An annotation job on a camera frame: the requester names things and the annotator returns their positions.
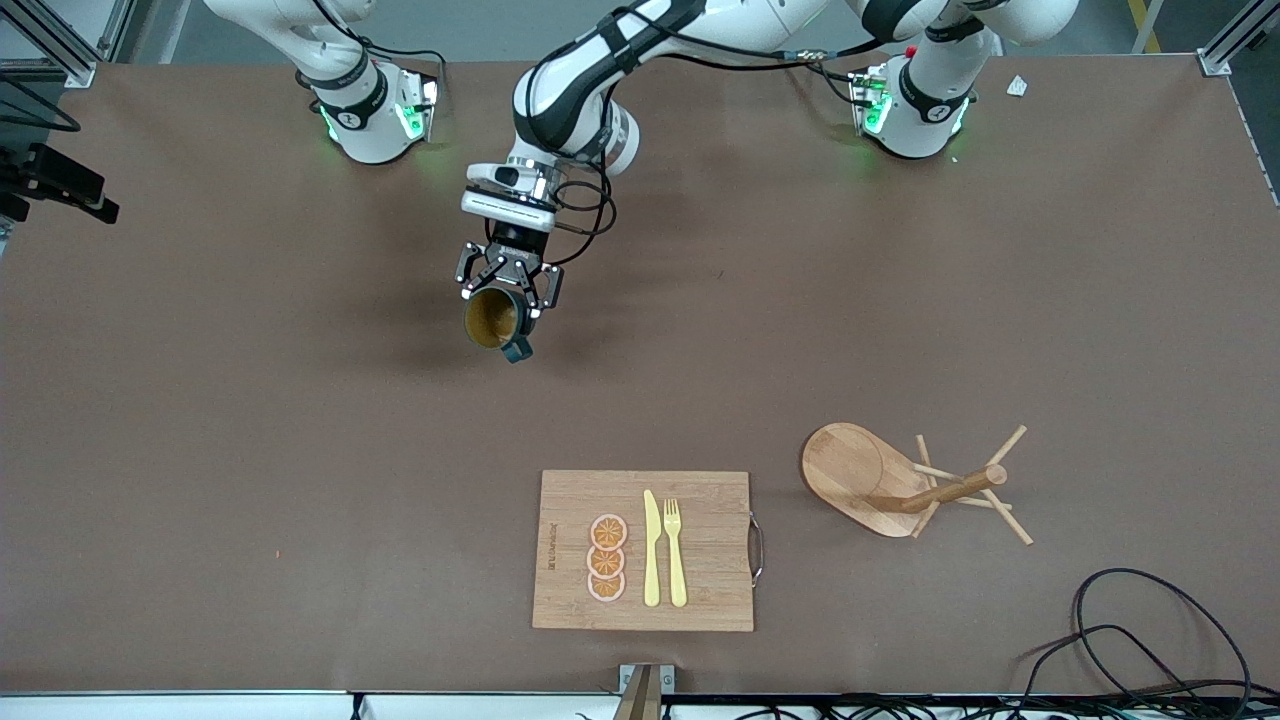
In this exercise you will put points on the small white paper scrap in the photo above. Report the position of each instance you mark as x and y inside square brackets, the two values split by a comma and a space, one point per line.
[1017, 86]

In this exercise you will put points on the wooden cutting board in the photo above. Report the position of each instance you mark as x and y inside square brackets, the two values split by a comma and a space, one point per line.
[710, 540]

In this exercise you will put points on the yellow plastic fork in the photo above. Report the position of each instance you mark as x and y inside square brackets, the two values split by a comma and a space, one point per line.
[676, 570]

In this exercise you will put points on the white table edge rail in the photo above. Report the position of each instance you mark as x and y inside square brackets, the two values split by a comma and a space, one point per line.
[200, 708]

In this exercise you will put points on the yellow plastic knife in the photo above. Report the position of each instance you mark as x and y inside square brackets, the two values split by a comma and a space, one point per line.
[651, 560]

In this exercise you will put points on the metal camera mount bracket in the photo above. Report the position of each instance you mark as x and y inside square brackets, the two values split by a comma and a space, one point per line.
[645, 690]

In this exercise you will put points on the large table cover sheet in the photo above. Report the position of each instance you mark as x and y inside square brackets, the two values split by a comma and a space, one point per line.
[300, 450]

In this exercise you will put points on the aluminium frame post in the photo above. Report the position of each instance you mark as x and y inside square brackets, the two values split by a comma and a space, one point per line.
[1235, 40]
[60, 45]

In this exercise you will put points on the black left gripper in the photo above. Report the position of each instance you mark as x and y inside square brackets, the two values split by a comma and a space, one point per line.
[513, 246]

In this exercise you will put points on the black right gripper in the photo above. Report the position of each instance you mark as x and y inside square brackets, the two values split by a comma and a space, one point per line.
[11, 173]

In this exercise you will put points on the wooden mug tree stand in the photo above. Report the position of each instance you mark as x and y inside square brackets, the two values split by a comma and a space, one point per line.
[835, 465]

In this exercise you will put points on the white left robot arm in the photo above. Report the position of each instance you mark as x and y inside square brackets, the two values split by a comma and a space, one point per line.
[570, 100]

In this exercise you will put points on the orange slice toy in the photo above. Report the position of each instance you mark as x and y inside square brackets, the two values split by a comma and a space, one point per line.
[608, 532]

